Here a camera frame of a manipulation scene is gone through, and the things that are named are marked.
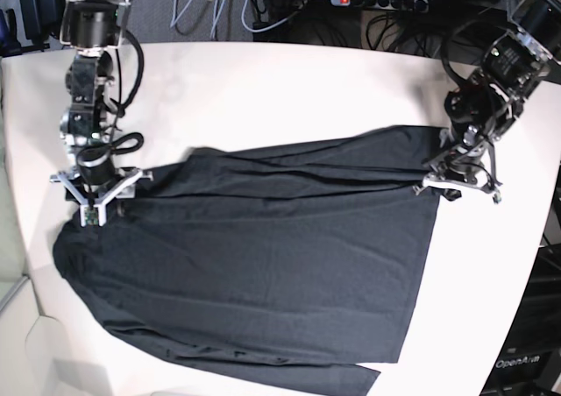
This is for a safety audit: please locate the white power strip red switch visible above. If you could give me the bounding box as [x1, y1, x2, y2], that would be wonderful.
[330, 0, 430, 13]

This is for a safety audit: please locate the dark grey long-sleeve T-shirt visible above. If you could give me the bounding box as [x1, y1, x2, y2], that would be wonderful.
[53, 126, 440, 395]

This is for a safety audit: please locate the white cable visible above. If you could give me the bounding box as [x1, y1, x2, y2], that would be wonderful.
[168, 0, 229, 38]

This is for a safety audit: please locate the black equipment on floor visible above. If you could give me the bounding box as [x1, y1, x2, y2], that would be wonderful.
[19, 0, 66, 46]

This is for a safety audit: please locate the black OpenArm case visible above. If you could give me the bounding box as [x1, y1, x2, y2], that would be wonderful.
[481, 244, 560, 395]

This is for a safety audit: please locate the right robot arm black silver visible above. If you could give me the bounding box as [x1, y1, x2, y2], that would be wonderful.
[51, 0, 151, 227]

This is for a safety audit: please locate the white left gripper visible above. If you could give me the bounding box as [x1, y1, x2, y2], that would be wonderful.
[413, 144, 502, 204]

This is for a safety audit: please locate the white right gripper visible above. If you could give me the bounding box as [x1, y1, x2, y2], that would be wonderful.
[49, 167, 153, 227]

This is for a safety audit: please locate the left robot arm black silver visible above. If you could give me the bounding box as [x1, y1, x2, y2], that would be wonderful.
[414, 0, 560, 203]

